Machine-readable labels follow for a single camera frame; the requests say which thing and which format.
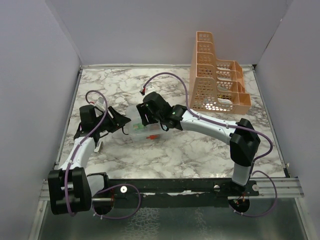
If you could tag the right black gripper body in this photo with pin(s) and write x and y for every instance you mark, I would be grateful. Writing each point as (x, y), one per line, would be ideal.
(147, 117)

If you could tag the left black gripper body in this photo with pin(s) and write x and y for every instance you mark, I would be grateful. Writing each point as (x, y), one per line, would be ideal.
(108, 122)

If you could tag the small green box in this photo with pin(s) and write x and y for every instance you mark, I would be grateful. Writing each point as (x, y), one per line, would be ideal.
(137, 126)

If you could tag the clear first aid box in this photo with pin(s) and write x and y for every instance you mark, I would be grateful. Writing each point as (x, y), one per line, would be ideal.
(148, 133)

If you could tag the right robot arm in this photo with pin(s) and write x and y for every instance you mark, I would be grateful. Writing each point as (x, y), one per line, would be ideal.
(240, 136)

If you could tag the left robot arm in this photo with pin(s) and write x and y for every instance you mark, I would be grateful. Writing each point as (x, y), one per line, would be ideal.
(70, 190)

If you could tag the small white clip piece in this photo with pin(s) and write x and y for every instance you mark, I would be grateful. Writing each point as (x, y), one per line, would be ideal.
(98, 147)

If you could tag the orange plastic file rack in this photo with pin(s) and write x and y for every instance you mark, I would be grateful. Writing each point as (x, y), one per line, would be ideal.
(215, 85)

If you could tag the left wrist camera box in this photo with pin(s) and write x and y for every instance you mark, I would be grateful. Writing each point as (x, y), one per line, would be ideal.
(100, 104)

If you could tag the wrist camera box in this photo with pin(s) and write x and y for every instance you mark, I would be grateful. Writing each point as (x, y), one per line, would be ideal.
(100, 104)
(146, 90)

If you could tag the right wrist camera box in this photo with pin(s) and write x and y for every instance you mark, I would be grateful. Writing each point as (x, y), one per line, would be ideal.
(146, 90)

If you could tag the black front frame bar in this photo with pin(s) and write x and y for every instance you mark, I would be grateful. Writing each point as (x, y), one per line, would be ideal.
(172, 193)

